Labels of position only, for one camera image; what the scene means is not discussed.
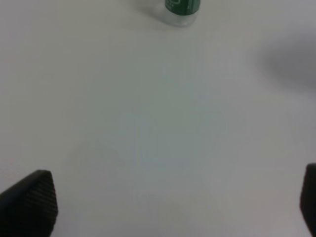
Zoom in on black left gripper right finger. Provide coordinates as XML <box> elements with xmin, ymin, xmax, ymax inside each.
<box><xmin>300</xmin><ymin>163</ymin><xmax>316</xmax><ymax>237</ymax></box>

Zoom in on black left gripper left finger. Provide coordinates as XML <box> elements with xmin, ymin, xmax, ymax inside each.
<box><xmin>0</xmin><ymin>170</ymin><xmax>58</xmax><ymax>237</ymax></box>

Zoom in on clear green label bottle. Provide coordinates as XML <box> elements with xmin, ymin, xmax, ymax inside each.
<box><xmin>162</xmin><ymin>0</ymin><xmax>200</xmax><ymax>27</ymax></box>

